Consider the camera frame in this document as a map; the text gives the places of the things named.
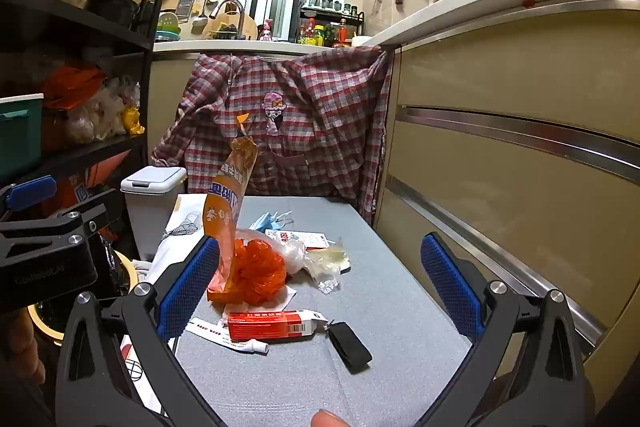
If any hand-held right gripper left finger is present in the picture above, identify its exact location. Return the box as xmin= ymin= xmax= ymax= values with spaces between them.
xmin=54 ymin=234 xmax=236 ymax=427

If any black sachet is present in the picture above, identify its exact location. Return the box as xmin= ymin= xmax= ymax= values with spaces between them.
xmin=326 ymin=320 xmax=374 ymax=375

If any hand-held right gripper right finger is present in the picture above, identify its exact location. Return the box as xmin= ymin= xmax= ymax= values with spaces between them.
xmin=415 ymin=232 xmax=596 ymax=427

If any yellow plastic bag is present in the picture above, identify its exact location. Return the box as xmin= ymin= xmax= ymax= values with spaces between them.
xmin=121 ymin=105 xmax=146 ymax=136

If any red plaid apron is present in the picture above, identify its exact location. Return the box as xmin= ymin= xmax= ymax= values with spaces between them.
xmin=151 ymin=46 xmax=396 ymax=225

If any person's left hand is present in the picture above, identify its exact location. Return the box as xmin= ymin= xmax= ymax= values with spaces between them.
xmin=0 ymin=307 xmax=47 ymax=388

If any black spice rack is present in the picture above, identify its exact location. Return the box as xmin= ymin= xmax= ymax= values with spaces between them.
xmin=298 ymin=0 xmax=365 ymax=46

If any red and white carton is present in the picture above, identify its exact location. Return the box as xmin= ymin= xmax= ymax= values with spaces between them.
xmin=265 ymin=228 xmax=331 ymax=250

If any orange printed sack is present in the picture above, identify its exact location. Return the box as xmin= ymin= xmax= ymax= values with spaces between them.
xmin=42 ymin=152 xmax=132 ymax=218

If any person's right hand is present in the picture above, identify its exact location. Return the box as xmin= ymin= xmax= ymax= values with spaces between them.
xmin=311 ymin=408 xmax=347 ymax=427

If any white pedal bin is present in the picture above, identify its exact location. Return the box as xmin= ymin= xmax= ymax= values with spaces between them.
xmin=120 ymin=164 xmax=188 ymax=260

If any white printed cloth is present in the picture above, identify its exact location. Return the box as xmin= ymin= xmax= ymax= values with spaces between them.
xmin=117 ymin=194 xmax=211 ymax=418

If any group of sauce bottles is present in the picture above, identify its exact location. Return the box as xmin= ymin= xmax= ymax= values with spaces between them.
xmin=298 ymin=18 xmax=351 ymax=46

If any dark pot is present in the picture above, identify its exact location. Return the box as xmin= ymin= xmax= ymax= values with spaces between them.
xmin=92 ymin=0 xmax=141 ymax=28

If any blue face mask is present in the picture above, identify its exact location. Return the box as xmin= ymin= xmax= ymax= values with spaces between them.
xmin=248 ymin=208 xmax=296 ymax=235

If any beige cabinet drawer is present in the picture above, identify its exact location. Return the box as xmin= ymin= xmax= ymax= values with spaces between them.
xmin=395 ymin=7 xmax=640 ymax=158
xmin=385 ymin=104 xmax=640 ymax=328
xmin=372 ymin=177 xmax=608 ymax=403

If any red cardboard box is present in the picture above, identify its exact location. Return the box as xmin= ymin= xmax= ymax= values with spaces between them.
xmin=226 ymin=308 xmax=328 ymax=342

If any hanging ladle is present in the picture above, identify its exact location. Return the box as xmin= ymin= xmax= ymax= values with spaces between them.
xmin=192 ymin=0 xmax=221 ymax=28

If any orange snack packet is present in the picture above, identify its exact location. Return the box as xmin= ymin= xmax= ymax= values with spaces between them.
xmin=202 ymin=113 xmax=258 ymax=305

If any row of green cups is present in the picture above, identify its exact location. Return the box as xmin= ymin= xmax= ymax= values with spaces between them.
xmin=302 ymin=0 xmax=358 ymax=15

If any beige paper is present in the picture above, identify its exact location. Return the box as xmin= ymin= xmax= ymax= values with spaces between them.
xmin=304 ymin=238 xmax=352 ymax=294

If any orange plastic bag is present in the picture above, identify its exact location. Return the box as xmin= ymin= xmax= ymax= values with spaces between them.
xmin=231 ymin=238 xmax=288 ymax=305

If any wooden cutting board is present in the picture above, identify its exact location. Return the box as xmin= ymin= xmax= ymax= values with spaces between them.
xmin=207 ymin=0 xmax=261 ymax=40

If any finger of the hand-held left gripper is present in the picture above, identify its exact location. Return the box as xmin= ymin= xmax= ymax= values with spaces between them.
xmin=0 ymin=188 xmax=124 ymax=250
xmin=0 ymin=175 xmax=57 ymax=212

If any white tube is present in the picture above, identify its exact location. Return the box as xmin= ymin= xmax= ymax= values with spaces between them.
xmin=184 ymin=317 xmax=271 ymax=355

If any white plastic bag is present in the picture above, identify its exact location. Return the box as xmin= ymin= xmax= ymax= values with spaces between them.
xmin=282 ymin=239 xmax=308 ymax=273

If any pile of clear plastic bags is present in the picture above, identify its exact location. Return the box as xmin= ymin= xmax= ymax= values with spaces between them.
xmin=65 ymin=77 xmax=141 ymax=144

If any teal storage bin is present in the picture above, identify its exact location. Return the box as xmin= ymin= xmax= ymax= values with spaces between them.
xmin=0 ymin=93 xmax=45 ymax=180

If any black shelf rack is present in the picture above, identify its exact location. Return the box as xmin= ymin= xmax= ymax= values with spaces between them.
xmin=0 ymin=0 xmax=182 ymax=228

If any beige trash bin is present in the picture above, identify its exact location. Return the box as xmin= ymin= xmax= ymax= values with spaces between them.
xmin=25 ymin=247 xmax=141 ymax=348

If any orange shopping bag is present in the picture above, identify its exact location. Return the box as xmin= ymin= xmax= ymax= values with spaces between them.
xmin=40 ymin=66 xmax=108 ymax=110

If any steel faucet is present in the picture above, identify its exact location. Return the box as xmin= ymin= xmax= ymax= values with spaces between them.
xmin=212 ymin=0 xmax=247 ymax=40

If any black bin liner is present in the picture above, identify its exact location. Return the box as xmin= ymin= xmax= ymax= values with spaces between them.
xmin=97 ymin=227 xmax=131 ymax=298

